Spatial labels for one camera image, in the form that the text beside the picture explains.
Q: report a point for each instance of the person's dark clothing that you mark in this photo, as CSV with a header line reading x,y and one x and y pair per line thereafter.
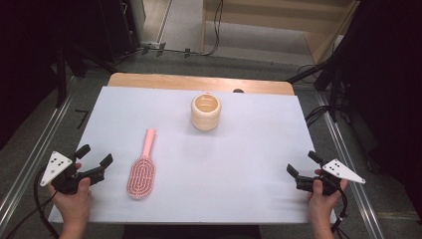
x,y
190,232

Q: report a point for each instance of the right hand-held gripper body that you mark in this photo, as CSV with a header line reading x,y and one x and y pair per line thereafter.
x,y
331,182

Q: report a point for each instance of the pink hairbrush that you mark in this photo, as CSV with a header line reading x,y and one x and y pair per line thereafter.
x,y
142,176

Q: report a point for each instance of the person's right hand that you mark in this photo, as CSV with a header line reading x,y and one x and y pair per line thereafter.
x,y
320,207

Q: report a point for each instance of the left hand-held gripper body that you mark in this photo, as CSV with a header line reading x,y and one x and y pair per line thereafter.
x,y
64,181

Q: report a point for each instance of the beige ribbed cup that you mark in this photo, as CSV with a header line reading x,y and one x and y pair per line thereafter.
x,y
205,122

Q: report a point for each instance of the dark cabinet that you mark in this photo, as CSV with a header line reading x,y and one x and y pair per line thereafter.
x,y
119,30

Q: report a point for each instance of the black metal stand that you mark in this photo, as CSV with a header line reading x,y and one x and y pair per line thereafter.
x,y
61,79

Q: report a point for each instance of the white board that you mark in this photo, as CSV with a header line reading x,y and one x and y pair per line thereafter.
x,y
215,172

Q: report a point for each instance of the metal floor rail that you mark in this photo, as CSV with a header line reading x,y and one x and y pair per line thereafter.
x,y
351,172
36,149

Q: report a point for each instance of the wooden step platform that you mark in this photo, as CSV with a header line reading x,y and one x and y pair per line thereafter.
x,y
258,20

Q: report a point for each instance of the person's left hand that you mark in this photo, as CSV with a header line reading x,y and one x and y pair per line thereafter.
x,y
73,207

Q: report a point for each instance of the wooden table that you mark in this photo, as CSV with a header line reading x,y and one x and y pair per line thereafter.
x,y
159,81

